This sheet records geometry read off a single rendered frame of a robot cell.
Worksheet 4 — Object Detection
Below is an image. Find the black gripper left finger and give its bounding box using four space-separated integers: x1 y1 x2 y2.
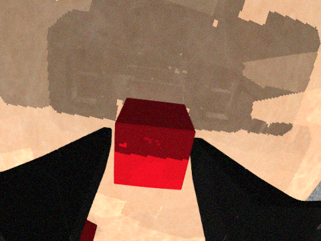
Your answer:
0 128 112 241

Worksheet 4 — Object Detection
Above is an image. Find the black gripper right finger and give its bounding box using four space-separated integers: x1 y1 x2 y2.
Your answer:
190 137 321 241

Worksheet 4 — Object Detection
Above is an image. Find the red cube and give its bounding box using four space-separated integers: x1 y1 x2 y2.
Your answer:
80 220 97 241
113 97 196 189

